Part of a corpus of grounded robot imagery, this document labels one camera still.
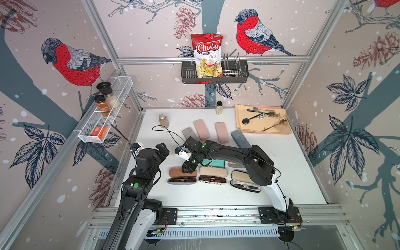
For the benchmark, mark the beige empty open case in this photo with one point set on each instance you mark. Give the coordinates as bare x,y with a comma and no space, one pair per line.
234,165

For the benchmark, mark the pink glasses case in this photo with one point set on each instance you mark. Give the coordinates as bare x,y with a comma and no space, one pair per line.
222,133
201,130

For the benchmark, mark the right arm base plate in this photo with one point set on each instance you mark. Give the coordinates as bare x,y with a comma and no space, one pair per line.
270,215

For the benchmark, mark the white wire wall shelf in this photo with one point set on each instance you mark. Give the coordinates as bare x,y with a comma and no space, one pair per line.
121,86

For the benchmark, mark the brown case with sunglasses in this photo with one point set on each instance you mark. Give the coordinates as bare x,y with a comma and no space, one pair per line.
177,176

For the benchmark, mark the orange spice jar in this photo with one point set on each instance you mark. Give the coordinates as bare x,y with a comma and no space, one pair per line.
102,105

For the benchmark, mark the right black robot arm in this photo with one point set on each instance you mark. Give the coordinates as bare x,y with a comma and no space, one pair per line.
258,165

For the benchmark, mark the iridescent cutlery piece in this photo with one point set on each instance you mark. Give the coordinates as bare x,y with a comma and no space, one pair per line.
251,110

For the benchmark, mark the small orange box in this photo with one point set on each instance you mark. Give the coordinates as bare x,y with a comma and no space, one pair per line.
99,132

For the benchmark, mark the gold spoon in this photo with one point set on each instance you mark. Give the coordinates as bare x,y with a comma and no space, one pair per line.
280,122

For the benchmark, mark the red Chuba chips bag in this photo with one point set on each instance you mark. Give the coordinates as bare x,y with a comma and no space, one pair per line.
207,53

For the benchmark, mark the patterned case with sunglasses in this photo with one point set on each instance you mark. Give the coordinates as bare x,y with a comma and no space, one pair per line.
213,175

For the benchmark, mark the black lid salt grinder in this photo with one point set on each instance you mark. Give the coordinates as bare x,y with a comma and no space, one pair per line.
112,99

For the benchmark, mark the silver spoon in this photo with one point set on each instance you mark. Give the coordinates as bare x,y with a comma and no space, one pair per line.
264,110

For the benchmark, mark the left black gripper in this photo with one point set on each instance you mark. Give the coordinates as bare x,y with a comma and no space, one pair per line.
161,156

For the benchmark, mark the small jar at back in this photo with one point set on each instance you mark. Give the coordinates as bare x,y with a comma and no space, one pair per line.
219,108

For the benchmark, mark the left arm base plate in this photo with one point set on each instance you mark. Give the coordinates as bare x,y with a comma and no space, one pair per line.
166,216

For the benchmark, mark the black wire wall basket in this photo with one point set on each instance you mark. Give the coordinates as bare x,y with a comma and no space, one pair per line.
230,70

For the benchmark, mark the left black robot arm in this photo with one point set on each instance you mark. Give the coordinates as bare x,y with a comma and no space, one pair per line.
136,213

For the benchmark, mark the black case with glasses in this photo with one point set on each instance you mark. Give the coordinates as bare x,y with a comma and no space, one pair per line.
241,180

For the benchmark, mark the black ladle spoon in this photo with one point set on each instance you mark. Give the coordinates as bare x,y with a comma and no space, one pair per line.
246,121

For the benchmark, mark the brown spice jar on table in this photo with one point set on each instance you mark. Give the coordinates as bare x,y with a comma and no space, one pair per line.
163,120

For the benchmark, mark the grey teal glasses case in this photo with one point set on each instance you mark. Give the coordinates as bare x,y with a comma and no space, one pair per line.
240,139

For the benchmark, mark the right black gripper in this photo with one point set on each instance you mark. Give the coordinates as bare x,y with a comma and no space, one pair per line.
187,169

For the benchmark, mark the white patterned cutlery handle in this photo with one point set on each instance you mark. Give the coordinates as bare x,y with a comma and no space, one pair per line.
263,116

